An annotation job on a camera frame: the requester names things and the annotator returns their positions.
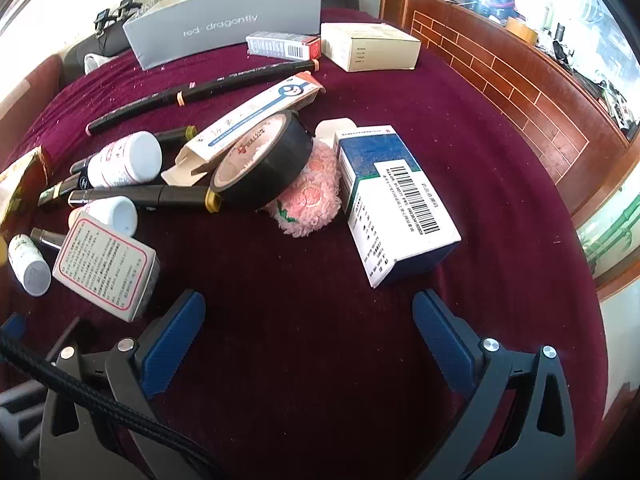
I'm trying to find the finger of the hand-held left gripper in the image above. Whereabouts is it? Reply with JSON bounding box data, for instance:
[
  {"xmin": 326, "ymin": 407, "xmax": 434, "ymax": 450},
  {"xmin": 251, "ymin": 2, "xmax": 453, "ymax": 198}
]
[
  {"xmin": 44, "ymin": 316, "xmax": 82, "ymax": 363},
  {"xmin": 0, "ymin": 311, "xmax": 27, "ymax": 342}
]

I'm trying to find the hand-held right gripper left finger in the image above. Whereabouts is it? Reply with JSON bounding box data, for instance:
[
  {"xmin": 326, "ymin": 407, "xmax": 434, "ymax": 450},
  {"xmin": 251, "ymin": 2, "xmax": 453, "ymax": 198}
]
[{"xmin": 39, "ymin": 289, "xmax": 221, "ymax": 480}]

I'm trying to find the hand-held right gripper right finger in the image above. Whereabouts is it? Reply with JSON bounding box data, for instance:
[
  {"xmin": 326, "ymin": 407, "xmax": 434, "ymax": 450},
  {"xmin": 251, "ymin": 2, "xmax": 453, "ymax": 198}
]
[{"xmin": 412, "ymin": 289, "xmax": 578, "ymax": 480}]

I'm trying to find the small white bottle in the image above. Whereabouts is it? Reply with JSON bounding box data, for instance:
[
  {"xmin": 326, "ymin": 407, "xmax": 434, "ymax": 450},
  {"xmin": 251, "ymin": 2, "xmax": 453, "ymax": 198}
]
[{"xmin": 7, "ymin": 234, "xmax": 53, "ymax": 296}]

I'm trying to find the grey box red border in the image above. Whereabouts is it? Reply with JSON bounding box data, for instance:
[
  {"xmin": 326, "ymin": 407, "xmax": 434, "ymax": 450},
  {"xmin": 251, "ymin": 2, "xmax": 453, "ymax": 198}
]
[{"xmin": 52, "ymin": 212, "xmax": 161, "ymax": 323}]

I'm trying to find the white bottle orange neck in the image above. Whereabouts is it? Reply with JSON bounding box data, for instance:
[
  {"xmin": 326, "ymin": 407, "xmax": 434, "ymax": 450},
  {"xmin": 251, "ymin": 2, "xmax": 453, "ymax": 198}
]
[{"xmin": 68, "ymin": 196, "xmax": 139, "ymax": 239}]

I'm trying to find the gold-edged white tray box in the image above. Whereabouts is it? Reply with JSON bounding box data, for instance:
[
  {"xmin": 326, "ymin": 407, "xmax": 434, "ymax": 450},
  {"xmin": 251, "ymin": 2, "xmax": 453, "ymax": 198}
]
[{"xmin": 0, "ymin": 146, "xmax": 53, "ymax": 233}]

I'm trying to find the black marker yellow band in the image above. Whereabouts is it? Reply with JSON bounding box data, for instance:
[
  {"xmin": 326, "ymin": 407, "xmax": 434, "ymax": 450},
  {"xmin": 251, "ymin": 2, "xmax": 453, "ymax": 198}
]
[{"xmin": 67, "ymin": 185, "xmax": 223, "ymax": 212}]

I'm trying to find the blue white medicine box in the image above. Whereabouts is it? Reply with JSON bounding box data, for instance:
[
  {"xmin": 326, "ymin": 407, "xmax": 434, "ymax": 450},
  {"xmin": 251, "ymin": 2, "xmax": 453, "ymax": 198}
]
[{"xmin": 315, "ymin": 119, "xmax": 462, "ymax": 288}]

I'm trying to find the white pill bottle red label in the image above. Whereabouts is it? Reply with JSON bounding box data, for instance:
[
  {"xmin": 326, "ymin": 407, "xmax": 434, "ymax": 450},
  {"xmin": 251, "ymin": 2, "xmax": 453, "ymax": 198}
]
[{"xmin": 81, "ymin": 131, "xmax": 163, "ymax": 189}]

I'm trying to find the white blue ointment box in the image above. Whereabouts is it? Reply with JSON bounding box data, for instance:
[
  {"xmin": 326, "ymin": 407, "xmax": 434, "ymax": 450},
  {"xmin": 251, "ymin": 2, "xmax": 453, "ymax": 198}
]
[{"xmin": 161, "ymin": 72, "xmax": 326, "ymax": 187}]

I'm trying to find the long black marker pen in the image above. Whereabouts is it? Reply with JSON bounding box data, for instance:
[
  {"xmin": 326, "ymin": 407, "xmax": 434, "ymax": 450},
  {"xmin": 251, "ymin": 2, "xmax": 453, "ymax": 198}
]
[{"xmin": 86, "ymin": 60, "xmax": 321, "ymax": 136}]

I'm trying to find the dark marker pen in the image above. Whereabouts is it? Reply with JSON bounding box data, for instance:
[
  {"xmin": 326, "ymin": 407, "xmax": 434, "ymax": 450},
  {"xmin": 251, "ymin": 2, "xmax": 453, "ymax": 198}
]
[{"xmin": 31, "ymin": 228, "xmax": 64, "ymax": 252}]

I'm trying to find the maroon velvet cloth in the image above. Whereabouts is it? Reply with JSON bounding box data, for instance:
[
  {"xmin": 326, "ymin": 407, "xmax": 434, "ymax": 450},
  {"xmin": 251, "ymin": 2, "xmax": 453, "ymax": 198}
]
[{"xmin": 0, "ymin": 7, "xmax": 608, "ymax": 480}]

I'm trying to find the pink plush toy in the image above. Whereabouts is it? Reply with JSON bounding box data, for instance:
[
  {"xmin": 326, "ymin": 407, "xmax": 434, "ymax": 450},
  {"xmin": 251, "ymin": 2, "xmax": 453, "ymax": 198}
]
[{"xmin": 264, "ymin": 142, "xmax": 344, "ymax": 239}]

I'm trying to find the black tape roll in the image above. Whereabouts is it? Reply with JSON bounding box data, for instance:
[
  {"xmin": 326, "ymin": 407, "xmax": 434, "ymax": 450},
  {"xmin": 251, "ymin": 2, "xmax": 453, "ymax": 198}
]
[{"xmin": 209, "ymin": 110, "xmax": 314, "ymax": 212}]

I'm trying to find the wooden cabinet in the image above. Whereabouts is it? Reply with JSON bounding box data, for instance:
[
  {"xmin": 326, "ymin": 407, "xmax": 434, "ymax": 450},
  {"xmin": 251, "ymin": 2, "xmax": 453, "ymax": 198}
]
[{"xmin": 380, "ymin": 0, "xmax": 640, "ymax": 226}]

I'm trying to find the white plastic bag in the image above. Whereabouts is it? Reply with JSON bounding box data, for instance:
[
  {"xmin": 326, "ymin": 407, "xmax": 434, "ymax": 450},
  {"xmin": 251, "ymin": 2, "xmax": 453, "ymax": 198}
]
[{"xmin": 83, "ymin": 52, "xmax": 119, "ymax": 74}]

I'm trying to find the cream cardboard box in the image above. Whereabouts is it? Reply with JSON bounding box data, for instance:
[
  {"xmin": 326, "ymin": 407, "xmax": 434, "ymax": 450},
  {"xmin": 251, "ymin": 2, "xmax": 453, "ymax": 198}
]
[{"xmin": 320, "ymin": 22, "xmax": 422, "ymax": 72}]

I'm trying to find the small red white box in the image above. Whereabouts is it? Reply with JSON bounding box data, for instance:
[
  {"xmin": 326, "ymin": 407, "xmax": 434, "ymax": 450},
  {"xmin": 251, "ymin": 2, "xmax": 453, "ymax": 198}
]
[{"xmin": 246, "ymin": 31, "xmax": 322, "ymax": 61}]

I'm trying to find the long grey cardboard box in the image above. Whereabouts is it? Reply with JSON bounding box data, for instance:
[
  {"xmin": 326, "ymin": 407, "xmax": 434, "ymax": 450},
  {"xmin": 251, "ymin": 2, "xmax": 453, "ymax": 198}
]
[{"xmin": 122, "ymin": 0, "xmax": 323, "ymax": 71}]

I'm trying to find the black braided cable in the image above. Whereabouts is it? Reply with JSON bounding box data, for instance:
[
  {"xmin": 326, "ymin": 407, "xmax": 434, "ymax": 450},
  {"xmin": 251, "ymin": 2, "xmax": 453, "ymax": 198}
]
[{"xmin": 0, "ymin": 332, "xmax": 221, "ymax": 480}]

